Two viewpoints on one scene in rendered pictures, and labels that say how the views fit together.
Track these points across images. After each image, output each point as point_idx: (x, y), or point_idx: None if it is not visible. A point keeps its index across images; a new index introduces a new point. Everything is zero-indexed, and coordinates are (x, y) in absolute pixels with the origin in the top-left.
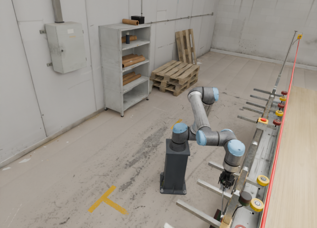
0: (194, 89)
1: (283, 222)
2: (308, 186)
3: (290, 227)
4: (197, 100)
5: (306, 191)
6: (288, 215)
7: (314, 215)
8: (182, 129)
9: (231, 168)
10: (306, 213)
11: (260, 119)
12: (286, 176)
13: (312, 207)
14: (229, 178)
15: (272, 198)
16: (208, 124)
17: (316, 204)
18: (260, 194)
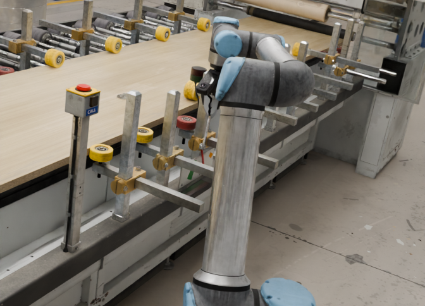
0: (300, 62)
1: (116, 117)
2: (12, 134)
3: (110, 114)
4: (289, 57)
5: (27, 131)
6: (98, 119)
7: (55, 114)
8: (279, 277)
9: None
10: (66, 117)
11: (91, 90)
12: (42, 147)
13: (43, 119)
14: None
15: (108, 133)
16: (264, 41)
17: (32, 120)
18: (61, 230)
